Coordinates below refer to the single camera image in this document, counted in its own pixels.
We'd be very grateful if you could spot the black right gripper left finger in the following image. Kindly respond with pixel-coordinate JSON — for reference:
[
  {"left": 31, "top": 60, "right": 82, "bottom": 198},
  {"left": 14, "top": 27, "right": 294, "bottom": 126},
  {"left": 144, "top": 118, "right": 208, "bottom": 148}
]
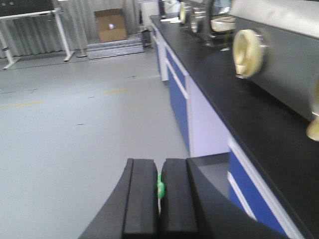
[{"left": 80, "top": 158, "right": 159, "bottom": 239}]

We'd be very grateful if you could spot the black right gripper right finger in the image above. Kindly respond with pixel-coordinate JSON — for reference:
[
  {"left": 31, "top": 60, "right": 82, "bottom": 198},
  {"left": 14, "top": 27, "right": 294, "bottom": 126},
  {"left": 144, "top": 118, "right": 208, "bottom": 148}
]
[{"left": 160, "top": 158, "right": 285, "bottom": 239}]

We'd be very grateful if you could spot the green plastic spoon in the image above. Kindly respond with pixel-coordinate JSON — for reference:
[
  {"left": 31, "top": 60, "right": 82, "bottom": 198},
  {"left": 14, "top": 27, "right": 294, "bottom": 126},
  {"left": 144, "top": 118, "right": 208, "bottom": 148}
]
[{"left": 157, "top": 174, "right": 165, "bottom": 200}]

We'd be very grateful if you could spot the blue white lab cabinet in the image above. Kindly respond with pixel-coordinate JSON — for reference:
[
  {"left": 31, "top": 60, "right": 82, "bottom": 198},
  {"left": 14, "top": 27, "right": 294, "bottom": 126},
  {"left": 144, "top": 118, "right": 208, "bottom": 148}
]
[{"left": 151, "top": 15, "right": 319, "bottom": 239}]

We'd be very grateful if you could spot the brown cardboard box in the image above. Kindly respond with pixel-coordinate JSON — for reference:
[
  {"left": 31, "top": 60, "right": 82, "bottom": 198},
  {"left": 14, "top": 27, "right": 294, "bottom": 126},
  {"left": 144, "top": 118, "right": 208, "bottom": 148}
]
[{"left": 94, "top": 8, "right": 127, "bottom": 42}]

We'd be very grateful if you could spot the grey glove box chamber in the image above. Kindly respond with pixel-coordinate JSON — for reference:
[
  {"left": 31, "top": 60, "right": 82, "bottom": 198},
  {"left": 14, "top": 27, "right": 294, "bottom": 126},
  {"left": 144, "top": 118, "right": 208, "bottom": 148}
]
[{"left": 230, "top": 0, "right": 319, "bottom": 121}]

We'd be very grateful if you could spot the cream glove port ring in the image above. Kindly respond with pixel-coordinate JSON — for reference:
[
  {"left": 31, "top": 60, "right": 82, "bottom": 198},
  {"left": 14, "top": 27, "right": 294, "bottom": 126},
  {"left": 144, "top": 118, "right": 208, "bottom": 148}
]
[{"left": 232, "top": 29, "right": 265, "bottom": 78}]

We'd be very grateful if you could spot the white frame desk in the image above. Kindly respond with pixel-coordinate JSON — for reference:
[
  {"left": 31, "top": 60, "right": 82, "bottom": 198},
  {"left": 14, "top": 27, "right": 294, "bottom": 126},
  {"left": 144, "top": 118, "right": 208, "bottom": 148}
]
[{"left": 0, "top": 7, "right": 74, "bottom": 70}]

